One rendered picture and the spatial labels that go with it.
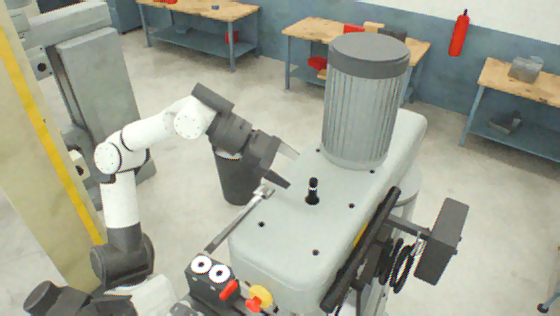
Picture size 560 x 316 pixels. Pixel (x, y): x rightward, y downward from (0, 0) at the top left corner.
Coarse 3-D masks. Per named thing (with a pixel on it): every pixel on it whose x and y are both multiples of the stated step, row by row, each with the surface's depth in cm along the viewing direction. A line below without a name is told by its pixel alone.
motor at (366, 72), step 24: (336, 48) 83; (360, 48) 83; (384, 48) 84; (336, 72) 85; (360, 72) 80; (384, 72) 79; (336, 96) 88; (360, 96) 84; (384, 96) 83; (336, 120) 92; (360, 120) 88; (384, 120) 88; (336, 144) 95; (360, 144) 93; (384, 144) 95; (360, 168) 97
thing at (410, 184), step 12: (408, 168) 149; (408, 180) 143; (420, 180) 143; (408, 192) 138; (396, 204) 135; (408, 204) 139; (408, 216) 143; (384, 228) 133; (396, 228) 139; (384, 240) 136; (396, 240) 144; (372, 252) 144; (372, 264) 148; (360, 276) 157; (372, 276) 152; (372, 288) 158; (384, 288) 167; (372, 300) 166; (384, 300) 201; (372, 312) 175
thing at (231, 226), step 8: (264, 184) 93; (256, 192) 90; (272, 192) 91; (256, 200) 88; (248, 208) 86; (240, 216) 84; (232, 224) 82; (224, 232) 80; (216, 240) 79; (208, 248) 77
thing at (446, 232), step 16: (448, 208) 109; (464, 208) 109; (448, 224) 104; (464, 224) 104; (432, 240) 100; (448, 240) 99; (432, 256) 104; (448, 256) 100; (416, 272) 111; (432, 272) 107
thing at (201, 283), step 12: (192, 264) 161; (204, 264) 162; (216, 264) 162; (192, 276) 158; (204, 276) 157; (216, 276) 156; (228, 276) 156; (192, 288) 167; (204, 288) 160; (216, 288) 154; (216, 300) 162; (228, 300) 160
